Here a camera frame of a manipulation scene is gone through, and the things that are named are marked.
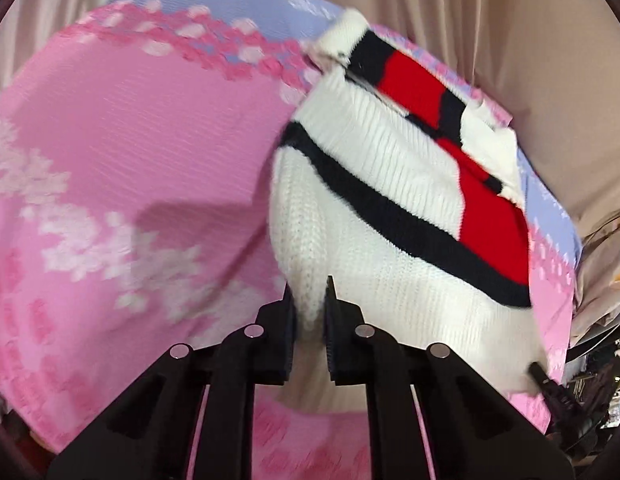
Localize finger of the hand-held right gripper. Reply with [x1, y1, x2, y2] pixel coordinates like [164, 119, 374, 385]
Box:
[528, 361, 610, 453]

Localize beige curtain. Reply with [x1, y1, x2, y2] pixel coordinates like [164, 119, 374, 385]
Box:
[0, 0, 620, 346]

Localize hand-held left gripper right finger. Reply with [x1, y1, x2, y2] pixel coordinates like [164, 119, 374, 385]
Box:
[324, 276, 574, 480]

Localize white knit sweater with stripes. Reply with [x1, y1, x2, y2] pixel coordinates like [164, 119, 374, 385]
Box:
[268, 9, 544, 393]

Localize pink and lilac patterned blanket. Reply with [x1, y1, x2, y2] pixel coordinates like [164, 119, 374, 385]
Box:
[0, 0, 583, 480]

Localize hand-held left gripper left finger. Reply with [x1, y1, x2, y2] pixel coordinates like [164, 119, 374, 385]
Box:
[46, 284, 297, 480]

